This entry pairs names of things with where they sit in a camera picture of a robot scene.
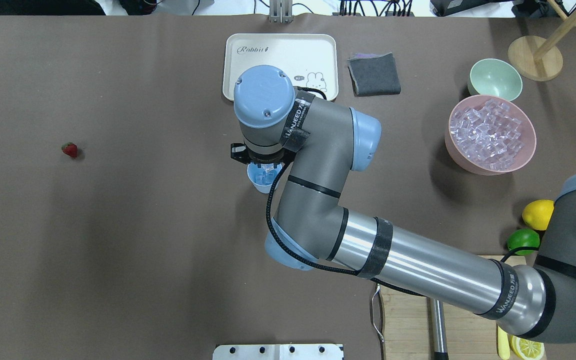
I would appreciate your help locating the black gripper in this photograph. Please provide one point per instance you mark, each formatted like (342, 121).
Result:
(238, 154)

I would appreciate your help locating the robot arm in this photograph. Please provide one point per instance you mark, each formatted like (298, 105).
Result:
(321, 142)

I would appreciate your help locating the light blue plastic cup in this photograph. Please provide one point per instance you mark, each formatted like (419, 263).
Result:
(262, 176)

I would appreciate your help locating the pile of ice cubes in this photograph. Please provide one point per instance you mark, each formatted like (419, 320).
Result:
(490, 132)

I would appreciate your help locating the cream rabbit tray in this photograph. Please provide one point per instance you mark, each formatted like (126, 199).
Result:
(309, 60)

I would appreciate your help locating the grey folded cloth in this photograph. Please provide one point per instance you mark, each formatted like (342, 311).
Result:
(374, 74)

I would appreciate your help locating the red strawberry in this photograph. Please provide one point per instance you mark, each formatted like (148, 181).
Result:
(71, 150)

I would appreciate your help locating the wooden cutting board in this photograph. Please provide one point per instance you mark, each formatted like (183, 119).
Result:
(405, 323)

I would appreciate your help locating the pink bowl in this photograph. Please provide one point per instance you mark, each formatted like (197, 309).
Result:
(490, 135)

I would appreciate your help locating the green bowl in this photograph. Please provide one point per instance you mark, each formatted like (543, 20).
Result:
(491, 76)

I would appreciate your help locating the green lime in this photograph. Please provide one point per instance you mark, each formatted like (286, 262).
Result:
(523, 238)

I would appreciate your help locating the wooden mug tree stand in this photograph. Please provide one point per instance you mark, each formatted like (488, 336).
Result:
(538, 58)

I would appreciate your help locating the yellow plastic knife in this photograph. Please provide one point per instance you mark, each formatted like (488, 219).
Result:
(502, 344)

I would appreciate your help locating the lemon half far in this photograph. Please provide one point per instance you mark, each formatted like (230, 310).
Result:
(526, 349)

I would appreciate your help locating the aluminium frame post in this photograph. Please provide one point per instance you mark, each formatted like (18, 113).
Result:
(280, 11)

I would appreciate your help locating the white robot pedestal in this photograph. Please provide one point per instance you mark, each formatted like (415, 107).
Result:
(286, 351)

